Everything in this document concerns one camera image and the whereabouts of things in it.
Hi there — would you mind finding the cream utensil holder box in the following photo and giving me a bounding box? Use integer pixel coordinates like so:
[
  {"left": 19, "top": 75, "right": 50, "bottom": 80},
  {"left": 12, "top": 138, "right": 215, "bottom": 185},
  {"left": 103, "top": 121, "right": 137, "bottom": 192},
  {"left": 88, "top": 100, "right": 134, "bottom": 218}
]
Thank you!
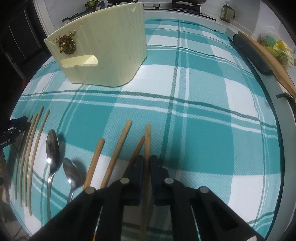
[{"left": 44, "top": 3, "right": 147, "bottom": 87}]

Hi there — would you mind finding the small steel spoon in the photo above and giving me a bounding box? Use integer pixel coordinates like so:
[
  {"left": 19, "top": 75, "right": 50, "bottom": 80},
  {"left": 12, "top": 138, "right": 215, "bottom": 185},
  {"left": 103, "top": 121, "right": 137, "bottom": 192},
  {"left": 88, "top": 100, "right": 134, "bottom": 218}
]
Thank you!
[{"left": 62, "top": 158, "right": 82, "bottom": 204}]

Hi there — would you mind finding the bag of colourful sponges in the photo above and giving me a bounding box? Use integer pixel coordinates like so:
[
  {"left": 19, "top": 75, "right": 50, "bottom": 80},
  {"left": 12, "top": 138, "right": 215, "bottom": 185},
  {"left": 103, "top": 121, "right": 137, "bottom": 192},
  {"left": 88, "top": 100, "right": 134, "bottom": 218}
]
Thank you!
[{"left": 259, "top": 32, "right": 295, "bottom": 70}]

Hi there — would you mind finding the wooden cutting board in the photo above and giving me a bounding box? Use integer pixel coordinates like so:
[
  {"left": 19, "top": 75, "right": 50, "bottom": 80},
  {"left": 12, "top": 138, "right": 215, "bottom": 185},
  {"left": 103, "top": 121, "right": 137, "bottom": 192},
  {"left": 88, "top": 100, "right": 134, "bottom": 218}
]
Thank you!
[{"left": 238, "top": 31, "right": 296, "bottom": 99}]

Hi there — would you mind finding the large steel spoon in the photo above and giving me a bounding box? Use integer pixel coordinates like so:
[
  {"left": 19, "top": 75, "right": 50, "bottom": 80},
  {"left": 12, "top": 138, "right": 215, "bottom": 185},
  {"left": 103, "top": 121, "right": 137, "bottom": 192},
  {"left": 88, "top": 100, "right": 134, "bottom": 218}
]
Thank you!
[{"left": 46, "top": 130, "right": 61, "bottom": 221}]

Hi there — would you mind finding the pale bamboo chopstick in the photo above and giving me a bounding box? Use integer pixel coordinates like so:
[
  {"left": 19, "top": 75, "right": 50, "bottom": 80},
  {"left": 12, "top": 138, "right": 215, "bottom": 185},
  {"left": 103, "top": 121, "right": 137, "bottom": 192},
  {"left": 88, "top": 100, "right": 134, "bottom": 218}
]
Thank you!
[
  {"left": 23, "top": 105, "right": 45, "bottom": 207},
  {"left": 15, "top": 128, "right": 29, "bottom": 199},
  {"left": 19, "top": 112, "right": 39, "bottom": 207},
  {"left": 28, "top": 109, "right": 51, "bottom": 217}
]

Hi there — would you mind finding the glass kettle jug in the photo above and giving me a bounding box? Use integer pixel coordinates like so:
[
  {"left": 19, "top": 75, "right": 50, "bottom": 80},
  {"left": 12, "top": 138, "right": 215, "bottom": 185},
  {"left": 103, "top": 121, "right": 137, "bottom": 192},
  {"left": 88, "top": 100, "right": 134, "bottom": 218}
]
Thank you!
[{"left": 220, "top": 3, "right": 236, "bottom": 23}]

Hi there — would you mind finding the teal plaid tablecloth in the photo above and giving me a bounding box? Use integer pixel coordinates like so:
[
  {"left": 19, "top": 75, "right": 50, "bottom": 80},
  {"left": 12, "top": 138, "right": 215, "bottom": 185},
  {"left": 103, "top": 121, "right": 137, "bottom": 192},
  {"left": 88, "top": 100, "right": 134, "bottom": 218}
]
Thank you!
[{"left": 10, "top": 19, "right": 282, "bottom": 237}]

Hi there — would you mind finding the spice bottles rack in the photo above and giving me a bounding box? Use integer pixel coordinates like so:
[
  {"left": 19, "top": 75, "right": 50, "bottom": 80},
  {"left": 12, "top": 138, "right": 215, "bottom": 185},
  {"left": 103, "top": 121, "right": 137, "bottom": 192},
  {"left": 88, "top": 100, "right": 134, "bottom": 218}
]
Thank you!
[{"left": 61, "top": 1, "right": 106, "bottom": 25}]

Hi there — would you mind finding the dark rolled mat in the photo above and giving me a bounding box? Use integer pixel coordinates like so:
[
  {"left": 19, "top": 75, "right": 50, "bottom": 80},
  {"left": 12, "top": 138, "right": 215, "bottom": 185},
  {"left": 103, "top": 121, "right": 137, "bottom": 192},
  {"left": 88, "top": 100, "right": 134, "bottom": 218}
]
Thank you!
[{"left": 232, "top": 34, "right": 273, "bottom": 75}]

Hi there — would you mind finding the gas stove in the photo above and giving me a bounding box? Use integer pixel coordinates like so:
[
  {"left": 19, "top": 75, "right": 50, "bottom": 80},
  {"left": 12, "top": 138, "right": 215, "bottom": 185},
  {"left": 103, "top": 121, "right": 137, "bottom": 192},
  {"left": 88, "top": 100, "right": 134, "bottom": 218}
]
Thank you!
[{"left": 143, "top": 0, "right": 217, "bottom": 21}]

